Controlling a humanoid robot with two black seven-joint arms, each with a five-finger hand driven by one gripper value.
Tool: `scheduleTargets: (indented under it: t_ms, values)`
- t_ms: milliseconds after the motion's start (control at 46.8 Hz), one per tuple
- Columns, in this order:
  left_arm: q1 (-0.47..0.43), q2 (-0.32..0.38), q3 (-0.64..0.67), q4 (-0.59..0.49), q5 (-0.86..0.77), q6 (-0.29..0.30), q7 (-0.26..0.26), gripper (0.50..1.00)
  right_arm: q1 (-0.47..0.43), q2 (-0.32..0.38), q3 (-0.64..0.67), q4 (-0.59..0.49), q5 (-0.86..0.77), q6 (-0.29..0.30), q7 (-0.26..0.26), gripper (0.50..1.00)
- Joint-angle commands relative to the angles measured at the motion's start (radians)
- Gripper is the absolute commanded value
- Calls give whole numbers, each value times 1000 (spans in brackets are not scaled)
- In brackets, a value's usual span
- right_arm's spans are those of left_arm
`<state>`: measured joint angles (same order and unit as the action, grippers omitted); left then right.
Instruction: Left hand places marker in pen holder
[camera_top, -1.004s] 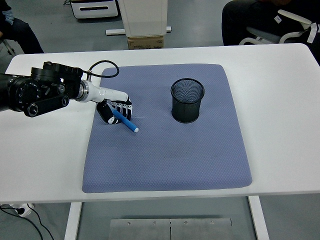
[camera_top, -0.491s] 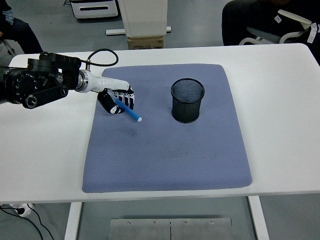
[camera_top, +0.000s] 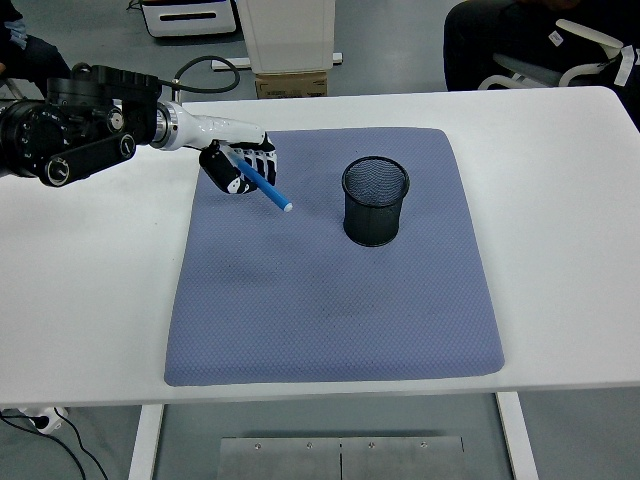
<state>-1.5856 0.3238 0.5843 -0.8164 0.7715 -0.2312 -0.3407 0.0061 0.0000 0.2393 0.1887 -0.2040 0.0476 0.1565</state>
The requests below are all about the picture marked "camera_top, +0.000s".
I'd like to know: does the brown cardboard box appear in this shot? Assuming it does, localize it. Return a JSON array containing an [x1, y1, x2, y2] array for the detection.
[[254, 71, 330, 100]]

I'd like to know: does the black floor cable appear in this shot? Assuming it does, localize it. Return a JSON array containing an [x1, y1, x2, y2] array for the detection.
[[0, 409, 109, 480]]

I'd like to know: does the white table leg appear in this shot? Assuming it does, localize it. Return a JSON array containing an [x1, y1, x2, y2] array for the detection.
[[494, 392, 540, 480], [127, 403, 166, 480]]

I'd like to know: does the white power strip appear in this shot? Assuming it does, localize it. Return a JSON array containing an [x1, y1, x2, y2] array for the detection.
[[19, 405, 69, 434]]

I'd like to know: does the white grey office chair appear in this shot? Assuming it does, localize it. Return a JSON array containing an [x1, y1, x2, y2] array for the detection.
[[477, 18, 626, 91]]

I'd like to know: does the white floor base bar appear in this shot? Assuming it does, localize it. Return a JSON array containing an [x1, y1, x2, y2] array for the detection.
[[211, 51, 345, 71]]

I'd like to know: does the white appliance with black slot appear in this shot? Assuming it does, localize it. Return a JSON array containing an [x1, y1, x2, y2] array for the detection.
[[139, 0, 239, 39]]

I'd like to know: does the blue-grey textured mat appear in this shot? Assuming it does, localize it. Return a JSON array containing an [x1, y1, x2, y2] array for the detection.
[[163, 127, 506, 387]]

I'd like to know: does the black garment with white tag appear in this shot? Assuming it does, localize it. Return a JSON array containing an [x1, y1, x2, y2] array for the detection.
[[597, 45, 640, 92]]

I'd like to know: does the black mesh pen holder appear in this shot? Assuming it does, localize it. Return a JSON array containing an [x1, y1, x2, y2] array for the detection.
[[341, 156, 411, 248]]

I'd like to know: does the blue marker with white cap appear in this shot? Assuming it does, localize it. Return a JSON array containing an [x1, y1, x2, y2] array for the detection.
[[227, 152, 295, 213]]

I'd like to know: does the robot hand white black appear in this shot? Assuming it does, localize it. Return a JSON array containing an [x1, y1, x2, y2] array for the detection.
[[174, 102, 279, 196]]

